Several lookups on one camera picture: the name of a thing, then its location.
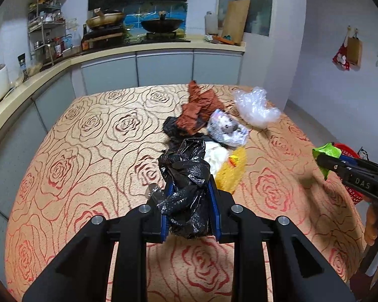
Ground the green snack wrapper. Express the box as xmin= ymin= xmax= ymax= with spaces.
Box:
xmin=312 ymin=142 xmax=342 ymax=181

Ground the clear plastic bag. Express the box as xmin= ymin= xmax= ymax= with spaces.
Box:
xmin=233 ymin=87 xmax=281 ymax=130

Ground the small yellow foam net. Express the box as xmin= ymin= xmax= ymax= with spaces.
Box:
xmin=214 ymin=146 xmax=247 ymax=194

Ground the silver cartoon snack wrapper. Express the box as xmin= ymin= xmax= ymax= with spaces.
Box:
xmin=207 ymin=109 xmax=249 ymax=149

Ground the white tissue wad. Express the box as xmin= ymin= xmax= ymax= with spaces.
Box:
xmin=204 ymin=141 xmax=229 ymax=176

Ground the black plastic bag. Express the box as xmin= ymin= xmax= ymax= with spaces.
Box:
xmin=148 ymin=117 xmax=211 ymax=241

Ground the brown paper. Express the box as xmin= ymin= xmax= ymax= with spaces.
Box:
xmin=176 ymin=81 xmax=225 ymax=135

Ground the kitchen counter with cabinets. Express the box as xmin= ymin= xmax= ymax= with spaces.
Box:
xmin=0 ymin=35 xmax=246 ymax=219

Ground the person's right hand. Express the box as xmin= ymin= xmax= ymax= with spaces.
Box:
xmin=363 ymin=197 xmax=378 ymax=246

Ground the red plastic mesh basket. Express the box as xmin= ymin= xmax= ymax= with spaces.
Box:
xmin=334 ymin=142 xmax=363 ymax=205

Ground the red hanging cloth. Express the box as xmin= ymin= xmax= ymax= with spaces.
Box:
xmin=333 ymin=26 xmax=352 ymax=71

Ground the brown hanging paper bag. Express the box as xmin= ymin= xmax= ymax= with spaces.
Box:
xmin=347 ymin=29 xmax=363 ymax=67

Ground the rose pattern tablecloth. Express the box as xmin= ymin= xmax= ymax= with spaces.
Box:
xmin=5 ymin=85 xmax=365 ymax=301

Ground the wooden cutting board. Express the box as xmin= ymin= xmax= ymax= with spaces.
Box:
xmin=222 ymin=0 xmax=250 ymax=45

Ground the white plastic jug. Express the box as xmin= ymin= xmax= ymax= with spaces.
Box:
xmin=205 ymin=11 xmax=218 ymax=35

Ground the black wok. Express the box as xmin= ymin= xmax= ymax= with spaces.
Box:
xmin=140 ymin=13 xmax=183 ymax=33

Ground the black gas stove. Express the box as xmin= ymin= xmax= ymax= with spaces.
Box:
xmin=80 ymin=25 xmax=190 ymax=52

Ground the metal spice rack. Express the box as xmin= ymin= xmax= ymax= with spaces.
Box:
xmin=27 ymin=0 xmax=72 ymax=67

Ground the beige frying pan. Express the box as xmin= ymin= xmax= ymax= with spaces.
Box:
xmin=86 ymin=8 xmax=125 ymax=30

